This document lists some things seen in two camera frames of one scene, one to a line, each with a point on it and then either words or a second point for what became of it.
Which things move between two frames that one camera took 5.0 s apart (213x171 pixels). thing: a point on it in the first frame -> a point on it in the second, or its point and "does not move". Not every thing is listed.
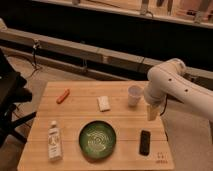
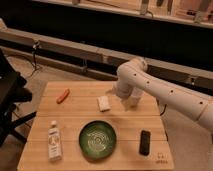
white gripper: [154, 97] -> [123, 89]
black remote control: [145, 142] does not move
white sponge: [103, 103] does not move
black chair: [13, 91] does not move
